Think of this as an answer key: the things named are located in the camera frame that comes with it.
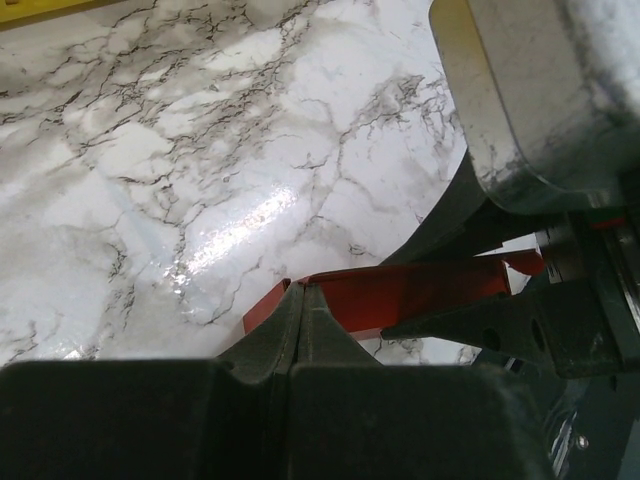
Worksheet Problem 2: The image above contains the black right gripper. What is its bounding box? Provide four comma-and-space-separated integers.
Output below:
381, 208, 639, 479

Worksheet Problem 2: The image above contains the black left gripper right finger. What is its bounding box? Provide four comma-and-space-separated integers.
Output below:
287, 286, 553, 479

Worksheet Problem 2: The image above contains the red paper box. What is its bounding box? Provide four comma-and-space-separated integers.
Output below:
242, 249, 546, 341

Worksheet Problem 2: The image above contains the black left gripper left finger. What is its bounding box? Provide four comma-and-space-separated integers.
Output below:
1, 286, 304, 479

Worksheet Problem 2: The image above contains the yellow plastic shopping basket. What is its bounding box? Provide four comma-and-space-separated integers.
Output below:
1, 1, 158, 33

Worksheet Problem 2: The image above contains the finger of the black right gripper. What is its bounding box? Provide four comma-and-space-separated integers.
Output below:
382, 153, 540, 265

